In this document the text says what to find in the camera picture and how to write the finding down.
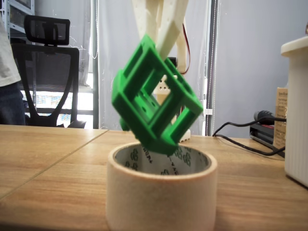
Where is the black power supply unit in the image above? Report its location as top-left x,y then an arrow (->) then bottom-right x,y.
249,122 -> 286,158

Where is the black office chair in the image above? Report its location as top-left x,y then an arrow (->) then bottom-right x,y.
11,14 -> 87,128

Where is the person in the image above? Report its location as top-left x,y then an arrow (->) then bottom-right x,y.
0,12 -> 26,126

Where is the grey metal post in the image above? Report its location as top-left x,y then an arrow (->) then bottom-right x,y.
206,0 -> 220,137

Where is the green hexagonal printed component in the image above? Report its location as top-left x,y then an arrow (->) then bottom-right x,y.
111,33 -> 204,156

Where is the white ribbed container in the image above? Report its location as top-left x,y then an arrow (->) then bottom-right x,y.
281,36 -> 308,188

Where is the black power cable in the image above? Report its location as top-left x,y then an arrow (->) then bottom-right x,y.
211,110 -> 287,156

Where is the beige masking tape roll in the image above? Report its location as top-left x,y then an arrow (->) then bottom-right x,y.
105,141 -> 218,231

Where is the grey storage shelf rack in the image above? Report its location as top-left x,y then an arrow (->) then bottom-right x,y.
0,0 -> 36,45

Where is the brown cardboard box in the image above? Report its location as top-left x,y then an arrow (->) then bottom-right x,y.
273,87 -> 289,149

